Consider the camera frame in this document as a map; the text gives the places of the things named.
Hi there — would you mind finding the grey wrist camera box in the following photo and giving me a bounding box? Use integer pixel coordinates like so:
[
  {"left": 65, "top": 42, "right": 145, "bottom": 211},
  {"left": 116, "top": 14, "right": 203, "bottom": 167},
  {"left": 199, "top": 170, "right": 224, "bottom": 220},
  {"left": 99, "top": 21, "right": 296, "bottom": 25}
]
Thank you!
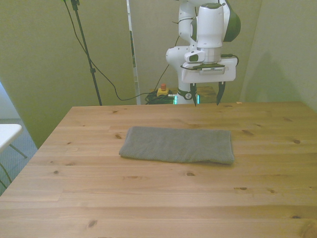
[{"left": 199, "top": 65, "right": 227, "bottom": 75}]

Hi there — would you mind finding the red emergency stop button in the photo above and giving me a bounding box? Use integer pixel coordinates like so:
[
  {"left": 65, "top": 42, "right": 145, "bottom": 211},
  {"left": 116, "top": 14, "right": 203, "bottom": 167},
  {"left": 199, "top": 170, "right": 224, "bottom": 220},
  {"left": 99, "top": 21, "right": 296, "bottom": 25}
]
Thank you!
[{"left": 157, "top": 83, "right": 170, "bottom": 98}]

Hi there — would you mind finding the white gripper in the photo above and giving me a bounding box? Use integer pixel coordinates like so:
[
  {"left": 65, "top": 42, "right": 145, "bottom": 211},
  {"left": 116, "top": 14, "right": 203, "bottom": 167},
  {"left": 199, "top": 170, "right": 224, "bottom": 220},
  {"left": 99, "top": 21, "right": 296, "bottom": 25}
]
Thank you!
[{"left": 180, "top": 56, "right": 237, "bottom": 108}]

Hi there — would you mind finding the white door frame strip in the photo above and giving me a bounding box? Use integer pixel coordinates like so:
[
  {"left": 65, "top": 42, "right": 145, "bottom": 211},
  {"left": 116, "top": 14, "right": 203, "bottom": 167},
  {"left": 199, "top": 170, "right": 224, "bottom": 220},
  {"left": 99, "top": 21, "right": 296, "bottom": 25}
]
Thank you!
[{"left": 126, "top": 0, "right": 142, "bottom": 105}]

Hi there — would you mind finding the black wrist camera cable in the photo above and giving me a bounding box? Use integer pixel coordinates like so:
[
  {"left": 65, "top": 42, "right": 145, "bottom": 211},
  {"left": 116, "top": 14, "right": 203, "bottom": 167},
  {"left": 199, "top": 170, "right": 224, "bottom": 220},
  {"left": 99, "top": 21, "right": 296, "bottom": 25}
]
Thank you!
[{"left": 158, "top": 16, "right": 240, "bottom": 91}]

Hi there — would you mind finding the coiled dark cable bundle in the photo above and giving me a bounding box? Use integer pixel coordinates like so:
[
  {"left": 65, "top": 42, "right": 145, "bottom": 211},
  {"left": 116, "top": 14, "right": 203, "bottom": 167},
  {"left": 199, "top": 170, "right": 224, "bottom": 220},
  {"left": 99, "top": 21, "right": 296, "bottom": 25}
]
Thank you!
[{"left": 144, "top": 91, "right": 175, "bottom": 106}]

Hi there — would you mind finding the black tripod camera stand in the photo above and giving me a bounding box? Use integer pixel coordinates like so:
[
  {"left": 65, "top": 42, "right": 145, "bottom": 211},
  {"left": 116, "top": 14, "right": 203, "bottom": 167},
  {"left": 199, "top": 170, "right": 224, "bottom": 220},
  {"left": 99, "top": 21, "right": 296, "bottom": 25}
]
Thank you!
[{"left": 70, "top": 0, "right": 103, "bottom": 107}]

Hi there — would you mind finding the grey terry towel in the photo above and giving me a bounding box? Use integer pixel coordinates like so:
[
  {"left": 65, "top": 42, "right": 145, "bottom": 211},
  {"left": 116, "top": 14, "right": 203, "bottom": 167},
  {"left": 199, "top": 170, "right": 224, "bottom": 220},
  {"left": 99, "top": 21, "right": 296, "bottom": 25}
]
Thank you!
[{"left": 118, "top": 125, "right": 235, "bottom": 165}]

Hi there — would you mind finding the white folding side table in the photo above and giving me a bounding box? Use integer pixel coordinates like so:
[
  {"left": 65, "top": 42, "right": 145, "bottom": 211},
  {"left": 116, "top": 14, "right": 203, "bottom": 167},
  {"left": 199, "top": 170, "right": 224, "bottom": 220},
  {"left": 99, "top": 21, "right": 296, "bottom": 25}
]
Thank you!
[{"left": 0, "top": 123, "right": 28, "bottom": 190}]

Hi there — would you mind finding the black stand camera cable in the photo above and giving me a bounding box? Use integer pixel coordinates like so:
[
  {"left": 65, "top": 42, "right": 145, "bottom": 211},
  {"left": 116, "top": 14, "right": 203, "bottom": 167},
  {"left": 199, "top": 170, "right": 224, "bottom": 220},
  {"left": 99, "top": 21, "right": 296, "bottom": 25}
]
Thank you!
[{"left": 62, "top": 0, "right": 152, "bottom": 102}]

